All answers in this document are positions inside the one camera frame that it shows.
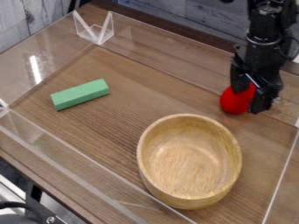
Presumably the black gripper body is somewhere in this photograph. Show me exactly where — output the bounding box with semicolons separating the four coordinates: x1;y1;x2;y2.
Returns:
231;43;286;98

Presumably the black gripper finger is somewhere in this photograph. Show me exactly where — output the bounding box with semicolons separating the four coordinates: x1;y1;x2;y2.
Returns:
230;64;250;94
248;87;275;114

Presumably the red plush strawberry toy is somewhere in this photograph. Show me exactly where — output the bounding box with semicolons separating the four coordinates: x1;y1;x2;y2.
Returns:
219;84;256;115

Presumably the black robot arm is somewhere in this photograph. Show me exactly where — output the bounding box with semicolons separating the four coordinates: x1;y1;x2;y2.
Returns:
230;0;299;114

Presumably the wooden bowl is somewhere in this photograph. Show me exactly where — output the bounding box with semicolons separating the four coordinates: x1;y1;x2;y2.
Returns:
136;114;242;210

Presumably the green rectangular block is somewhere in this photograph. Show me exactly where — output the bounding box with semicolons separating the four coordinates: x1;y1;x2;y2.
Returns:
51;79;109;111

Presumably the clear acrylic corner bracket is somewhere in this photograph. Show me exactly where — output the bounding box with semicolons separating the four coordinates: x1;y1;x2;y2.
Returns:
72;11;115;46

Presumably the clear acrylic tray wall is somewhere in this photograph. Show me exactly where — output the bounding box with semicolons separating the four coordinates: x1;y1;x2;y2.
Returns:
0;97;296;224

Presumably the black metal table frame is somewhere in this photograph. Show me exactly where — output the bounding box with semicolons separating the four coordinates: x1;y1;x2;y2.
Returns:
25;184;67;224

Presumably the black cable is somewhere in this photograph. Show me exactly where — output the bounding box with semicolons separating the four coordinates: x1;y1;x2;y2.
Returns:
0;198;31;218

